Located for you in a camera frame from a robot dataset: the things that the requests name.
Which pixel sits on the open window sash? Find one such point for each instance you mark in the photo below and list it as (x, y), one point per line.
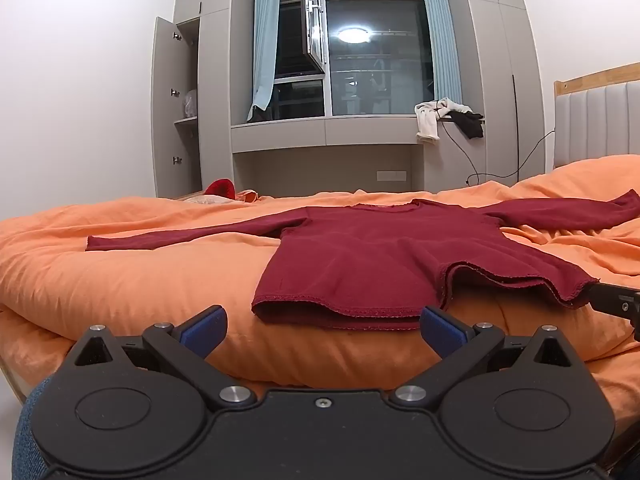
(312, 25)

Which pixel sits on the white garment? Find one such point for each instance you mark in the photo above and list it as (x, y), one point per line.
(427, 120)

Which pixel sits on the black garment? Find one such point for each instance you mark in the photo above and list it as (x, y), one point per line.
(470, 125)

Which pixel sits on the person's leg in jeans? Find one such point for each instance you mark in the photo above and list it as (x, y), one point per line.
(27, 435)

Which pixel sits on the grey closed wardrobe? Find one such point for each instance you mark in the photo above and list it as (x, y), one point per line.
(500, 85)

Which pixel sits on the red knit hat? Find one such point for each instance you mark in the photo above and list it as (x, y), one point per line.
(220, 188)

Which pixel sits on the large glass window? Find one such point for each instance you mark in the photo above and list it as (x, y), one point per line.
(375, 60)

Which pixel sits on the grey wardrobe with shelves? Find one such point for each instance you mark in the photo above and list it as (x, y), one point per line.
(215, 60)

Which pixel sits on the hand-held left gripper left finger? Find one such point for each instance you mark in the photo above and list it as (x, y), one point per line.
(205, 329)

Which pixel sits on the light blue curtain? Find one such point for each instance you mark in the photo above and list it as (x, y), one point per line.
(263, 50)
(442, 40)

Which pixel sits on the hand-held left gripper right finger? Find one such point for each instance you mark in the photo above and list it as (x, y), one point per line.
(441, 330)

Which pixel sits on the clear plastic bag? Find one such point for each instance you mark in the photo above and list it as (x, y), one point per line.
(191, 104)

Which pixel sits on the pink patterned cloth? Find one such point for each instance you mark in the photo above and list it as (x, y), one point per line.
(220, 199)

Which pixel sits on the orange duvet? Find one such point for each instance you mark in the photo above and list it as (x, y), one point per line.
(125, 285)

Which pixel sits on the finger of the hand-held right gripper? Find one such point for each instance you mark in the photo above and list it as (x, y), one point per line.
(612, 302)

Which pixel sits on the dark red long-sleeve shirt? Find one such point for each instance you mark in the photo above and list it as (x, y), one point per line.
(375, 260)

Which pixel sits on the white wall socket plate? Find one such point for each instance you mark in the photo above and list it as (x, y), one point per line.
(391, 176)

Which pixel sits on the grey padded wooden headboard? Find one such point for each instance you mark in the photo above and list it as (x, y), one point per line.
(600, 120)

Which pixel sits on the grey open wardrobe door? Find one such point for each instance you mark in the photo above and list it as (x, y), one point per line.
(167, 110)

